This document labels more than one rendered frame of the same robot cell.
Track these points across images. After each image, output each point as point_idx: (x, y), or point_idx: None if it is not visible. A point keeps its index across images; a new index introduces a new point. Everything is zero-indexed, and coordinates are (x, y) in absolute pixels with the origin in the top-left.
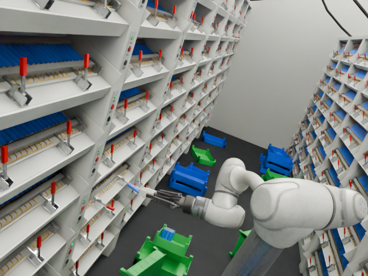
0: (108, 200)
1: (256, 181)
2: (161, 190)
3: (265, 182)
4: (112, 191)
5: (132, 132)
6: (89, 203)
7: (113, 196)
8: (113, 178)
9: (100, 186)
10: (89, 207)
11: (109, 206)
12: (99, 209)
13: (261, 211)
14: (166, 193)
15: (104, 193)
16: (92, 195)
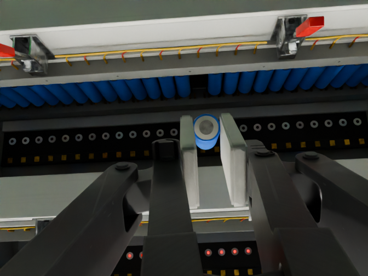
0: (202, 19)
1: None
2: (136, 226)
3: None
4: (127, 34)
5: (6, 239)
6: (305, 36)
7: (146, 20)
8: (93, 74)
9: (204, 72)
10: (330, 28)
11: (307, 33)
12: (302, 11)
13: None
14: (116, 248)
15: (197, 46)
16: (286, 64)
